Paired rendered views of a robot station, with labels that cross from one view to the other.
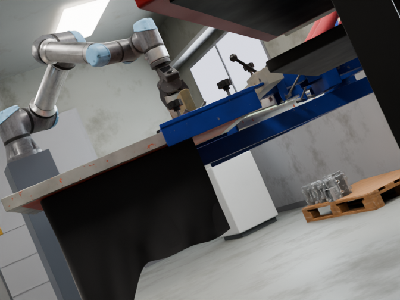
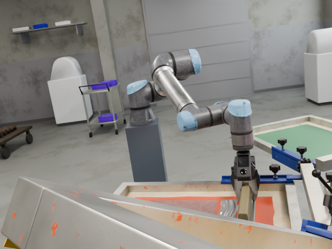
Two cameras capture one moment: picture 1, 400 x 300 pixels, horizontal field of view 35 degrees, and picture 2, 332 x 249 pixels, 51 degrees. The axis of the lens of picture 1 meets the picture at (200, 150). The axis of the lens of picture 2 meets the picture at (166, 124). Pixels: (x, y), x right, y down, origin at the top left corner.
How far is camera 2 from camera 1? 1.33 m
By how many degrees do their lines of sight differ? 31
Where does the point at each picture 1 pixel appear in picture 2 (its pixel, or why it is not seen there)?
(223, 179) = (322, 65)
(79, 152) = (238, 11)
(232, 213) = (318, 89)
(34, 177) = (142, 142)
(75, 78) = not seen: outside the picture
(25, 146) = (142, 117)
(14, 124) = (138, 98)
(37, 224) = (136, 174)
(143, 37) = (232, 120)
